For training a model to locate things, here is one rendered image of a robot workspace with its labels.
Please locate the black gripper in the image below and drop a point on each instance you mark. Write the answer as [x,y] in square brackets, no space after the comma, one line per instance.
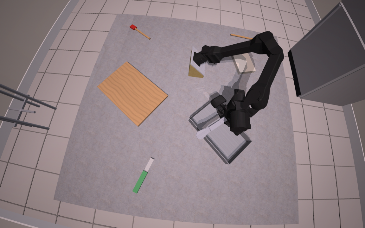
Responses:
[223,110]

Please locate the green and white flat bar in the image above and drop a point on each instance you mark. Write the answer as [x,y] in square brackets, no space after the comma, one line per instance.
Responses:
[143,175]

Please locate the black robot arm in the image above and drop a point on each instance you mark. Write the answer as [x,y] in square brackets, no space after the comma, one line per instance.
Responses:
[258,94]

